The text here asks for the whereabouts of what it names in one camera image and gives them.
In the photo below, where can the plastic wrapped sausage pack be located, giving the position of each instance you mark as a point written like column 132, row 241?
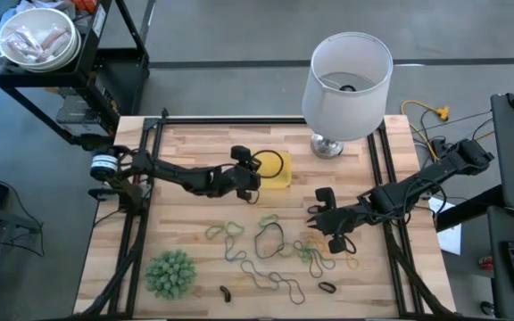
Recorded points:
column 54, row 35
column 25, row 42

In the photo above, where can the white ceramic bowl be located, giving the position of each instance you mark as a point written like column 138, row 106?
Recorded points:
column 38, row 20

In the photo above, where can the green rubber band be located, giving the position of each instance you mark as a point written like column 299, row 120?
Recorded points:
column 279, row 250
column 207, row 232
column 242, row 229
column 305, row 255
column 260, row 220

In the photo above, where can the grey flat box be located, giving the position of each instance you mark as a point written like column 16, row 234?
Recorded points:
column 76, row 111

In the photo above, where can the blue rubber band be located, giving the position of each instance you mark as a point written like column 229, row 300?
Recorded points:
column 229, row 249

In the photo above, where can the green rubber bands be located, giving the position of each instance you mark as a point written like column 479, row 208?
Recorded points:
column 255, row 243

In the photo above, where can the red can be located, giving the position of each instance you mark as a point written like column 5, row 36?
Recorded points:
column 485, row 264

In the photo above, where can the short thick dark rubber band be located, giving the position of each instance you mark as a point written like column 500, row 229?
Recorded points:
column 320, row 287
column 224, row 290

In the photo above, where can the green artificial potted plant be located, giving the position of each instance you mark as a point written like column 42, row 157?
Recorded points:
column 170, row 274

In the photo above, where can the white shade silver lamp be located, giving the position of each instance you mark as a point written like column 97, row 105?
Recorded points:
column 346, row 116

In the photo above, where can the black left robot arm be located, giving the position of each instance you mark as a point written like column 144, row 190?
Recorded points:
column 172, row 171

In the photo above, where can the pale yellow thin rubber band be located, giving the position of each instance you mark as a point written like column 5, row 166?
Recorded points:
column 239, row 282

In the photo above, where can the orange package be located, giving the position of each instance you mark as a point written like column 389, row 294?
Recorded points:
column 83, row 4

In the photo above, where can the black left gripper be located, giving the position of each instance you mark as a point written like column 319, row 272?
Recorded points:
column 239, row 178

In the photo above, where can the white paper sheet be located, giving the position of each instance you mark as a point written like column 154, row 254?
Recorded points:
column 451, row 236

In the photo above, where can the teal rubber band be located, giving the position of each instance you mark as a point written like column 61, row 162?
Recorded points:
column 334, row 266

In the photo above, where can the black aluminium table frame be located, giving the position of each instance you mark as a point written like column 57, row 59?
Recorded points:
column 194, row 120

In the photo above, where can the white cart label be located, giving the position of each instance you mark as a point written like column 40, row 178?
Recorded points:
column 98, row 20

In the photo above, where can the yellow plastic bin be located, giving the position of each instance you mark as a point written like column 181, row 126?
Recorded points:
column 279, row 183

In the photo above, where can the dark thin rubber band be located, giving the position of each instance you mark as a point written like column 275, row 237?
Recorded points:
column 304, row 296
column 317, row 277

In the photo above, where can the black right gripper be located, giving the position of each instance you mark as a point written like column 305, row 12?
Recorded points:
column 342, row 219

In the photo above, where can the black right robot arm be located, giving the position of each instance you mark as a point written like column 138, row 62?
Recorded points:
column 395, row 196

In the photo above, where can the black utility cart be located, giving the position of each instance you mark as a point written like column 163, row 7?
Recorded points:
column 118, row 89

